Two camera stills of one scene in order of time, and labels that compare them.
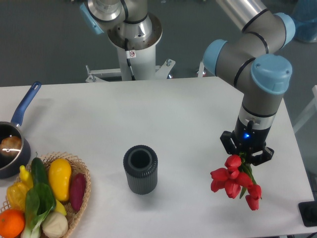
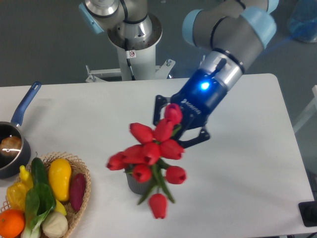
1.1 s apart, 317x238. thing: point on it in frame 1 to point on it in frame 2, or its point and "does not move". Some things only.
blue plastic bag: (304, 15) does not move
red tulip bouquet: (237, 179) to (148, 161)
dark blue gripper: (247, 140) to (196, 99)
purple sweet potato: (78, 184) does not move
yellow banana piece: (60, 208) does not move
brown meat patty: (11, 146) does not move
